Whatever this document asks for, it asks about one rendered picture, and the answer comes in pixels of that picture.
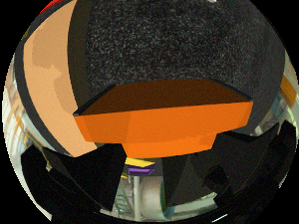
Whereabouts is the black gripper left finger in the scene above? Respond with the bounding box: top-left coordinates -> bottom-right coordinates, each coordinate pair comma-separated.
42,143 -> 127,212

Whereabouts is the purple shallow tray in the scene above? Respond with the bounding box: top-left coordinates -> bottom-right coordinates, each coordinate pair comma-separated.
129,164 -> 154,175

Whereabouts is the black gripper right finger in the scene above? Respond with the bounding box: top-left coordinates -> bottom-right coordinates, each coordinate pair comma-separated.
212,122 -> 279,195

